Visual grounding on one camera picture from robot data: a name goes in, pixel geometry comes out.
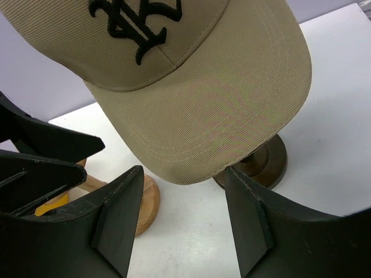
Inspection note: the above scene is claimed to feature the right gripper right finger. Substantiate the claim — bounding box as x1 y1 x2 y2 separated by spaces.
225 167 370 277

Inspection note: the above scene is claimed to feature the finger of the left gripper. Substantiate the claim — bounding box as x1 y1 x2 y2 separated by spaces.
1 94 105 159
1 150 87 215

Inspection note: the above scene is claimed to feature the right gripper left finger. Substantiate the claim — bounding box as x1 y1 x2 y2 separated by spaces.
1 166 144 277

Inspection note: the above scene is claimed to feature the beige baseball cap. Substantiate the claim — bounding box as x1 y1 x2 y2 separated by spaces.
1 0 312 185

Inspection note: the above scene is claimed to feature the yellow plastic basket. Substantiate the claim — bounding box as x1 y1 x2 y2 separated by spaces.
34 192 69 217

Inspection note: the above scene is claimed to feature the light wooden hat stand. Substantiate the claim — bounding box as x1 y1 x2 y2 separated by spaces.
79 174 161 237

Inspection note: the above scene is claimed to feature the cream mannequin head stand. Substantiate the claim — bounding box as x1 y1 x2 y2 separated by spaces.
212 133 288 191

